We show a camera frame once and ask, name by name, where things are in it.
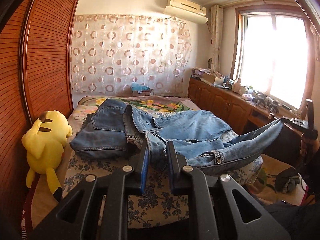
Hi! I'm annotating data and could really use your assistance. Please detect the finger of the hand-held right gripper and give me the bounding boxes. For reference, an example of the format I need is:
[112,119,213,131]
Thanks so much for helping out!
[282,116,309,130]

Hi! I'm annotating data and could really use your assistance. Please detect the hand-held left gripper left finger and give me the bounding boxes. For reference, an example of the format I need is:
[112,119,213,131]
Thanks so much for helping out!
[30,140,150,240]

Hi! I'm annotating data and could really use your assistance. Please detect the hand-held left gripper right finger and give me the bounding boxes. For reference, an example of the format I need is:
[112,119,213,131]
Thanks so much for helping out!
[166,140,292,240]

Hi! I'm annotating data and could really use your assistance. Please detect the light blue denim pants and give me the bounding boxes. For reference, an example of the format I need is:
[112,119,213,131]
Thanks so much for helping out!
[124,105,284,178]

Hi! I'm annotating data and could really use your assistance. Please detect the dark blue folded denim pants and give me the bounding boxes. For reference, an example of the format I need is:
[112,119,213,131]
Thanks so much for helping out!
[69,99,148,159]

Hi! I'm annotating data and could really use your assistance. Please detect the person's right hand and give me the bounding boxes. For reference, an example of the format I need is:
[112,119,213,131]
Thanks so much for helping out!
[300,132,320,167]

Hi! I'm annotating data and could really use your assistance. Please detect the black gadgets on stands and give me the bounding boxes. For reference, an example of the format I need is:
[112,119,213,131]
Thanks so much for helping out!
[254,92,280,114]

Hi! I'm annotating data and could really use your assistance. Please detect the bed with blue floral sheet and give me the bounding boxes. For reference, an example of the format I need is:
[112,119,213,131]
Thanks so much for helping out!
[32,127,263,230]

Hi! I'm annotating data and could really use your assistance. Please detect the patterned floor rug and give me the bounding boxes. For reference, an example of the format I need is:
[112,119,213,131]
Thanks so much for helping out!
[250,155,313,205]

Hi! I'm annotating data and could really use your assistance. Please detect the dark cloth heap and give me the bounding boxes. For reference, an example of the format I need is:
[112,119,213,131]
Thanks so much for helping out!
[275,167,302,194]

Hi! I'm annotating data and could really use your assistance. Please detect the colourful flower blanket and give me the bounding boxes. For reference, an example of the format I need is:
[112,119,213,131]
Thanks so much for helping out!
[67,95,200,133]

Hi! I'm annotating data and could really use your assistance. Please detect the white plastic bottle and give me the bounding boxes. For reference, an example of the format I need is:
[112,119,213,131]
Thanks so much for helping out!
[231,78,242,93]

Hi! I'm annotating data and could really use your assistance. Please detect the wooden-framed window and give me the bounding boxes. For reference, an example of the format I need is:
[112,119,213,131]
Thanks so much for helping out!
[235,5,317,113]

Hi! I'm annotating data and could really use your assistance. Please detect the small cardboard box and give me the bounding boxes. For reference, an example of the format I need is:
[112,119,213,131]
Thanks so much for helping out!
[131,87,153,97]

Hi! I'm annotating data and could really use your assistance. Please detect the low wooden cabinet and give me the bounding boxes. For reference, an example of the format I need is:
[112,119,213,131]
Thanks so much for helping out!
[187,76,303,160]

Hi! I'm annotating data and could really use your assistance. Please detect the open flat cardboard box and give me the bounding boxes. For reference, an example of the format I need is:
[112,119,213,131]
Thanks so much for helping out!
[201,72,224,85]

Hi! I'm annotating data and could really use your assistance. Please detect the person's dark clothing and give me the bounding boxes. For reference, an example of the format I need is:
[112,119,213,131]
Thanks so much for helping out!
[250,192,320,240]

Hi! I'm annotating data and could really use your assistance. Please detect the stack of papers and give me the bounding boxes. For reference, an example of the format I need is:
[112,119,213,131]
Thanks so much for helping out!
[191,67,212,79]

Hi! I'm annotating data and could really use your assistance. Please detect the yellow plush toy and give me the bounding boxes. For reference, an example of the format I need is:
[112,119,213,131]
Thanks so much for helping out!
[21,110,73,203]

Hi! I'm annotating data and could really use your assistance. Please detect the beige window curtain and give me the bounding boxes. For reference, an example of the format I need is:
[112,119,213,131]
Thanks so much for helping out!
[210,4,224,74]

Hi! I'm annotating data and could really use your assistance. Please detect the circle-patterned sheer curtain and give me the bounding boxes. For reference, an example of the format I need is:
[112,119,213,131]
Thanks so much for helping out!
[71,14,192,98]

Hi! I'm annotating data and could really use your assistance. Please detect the red patterned cloth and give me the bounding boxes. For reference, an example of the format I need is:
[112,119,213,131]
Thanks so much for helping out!
[22,185,34,240]

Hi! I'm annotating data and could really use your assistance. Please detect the wooden headboard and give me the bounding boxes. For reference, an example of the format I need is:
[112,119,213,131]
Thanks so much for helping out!
[0,0,83,240]

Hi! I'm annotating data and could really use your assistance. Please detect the white wall air conditioner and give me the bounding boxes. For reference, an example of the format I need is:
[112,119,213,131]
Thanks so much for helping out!
[164,0,209,25]

